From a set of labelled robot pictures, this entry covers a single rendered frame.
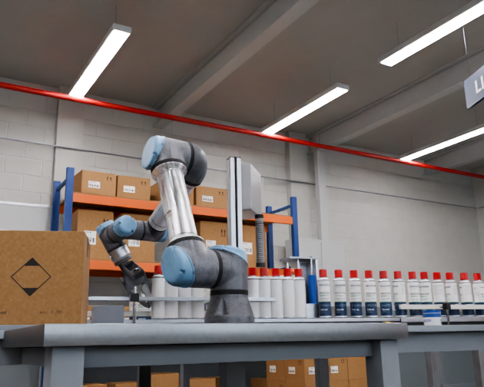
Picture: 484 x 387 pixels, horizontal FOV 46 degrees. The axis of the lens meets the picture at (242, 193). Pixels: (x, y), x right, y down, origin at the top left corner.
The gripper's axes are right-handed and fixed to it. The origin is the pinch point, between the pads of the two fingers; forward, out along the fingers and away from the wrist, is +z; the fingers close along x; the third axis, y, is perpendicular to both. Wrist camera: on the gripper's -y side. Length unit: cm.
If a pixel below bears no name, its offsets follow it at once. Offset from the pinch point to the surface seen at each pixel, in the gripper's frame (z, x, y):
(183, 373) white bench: 58, -33, 174
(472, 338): 61, -76, -61
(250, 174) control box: -25, -56, -18
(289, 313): 31, -48, -2
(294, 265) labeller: 18, -67, 11
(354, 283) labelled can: 36, -81, -2
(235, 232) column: -8.0, -38.8, -16.2
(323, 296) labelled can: 34, -65, -2
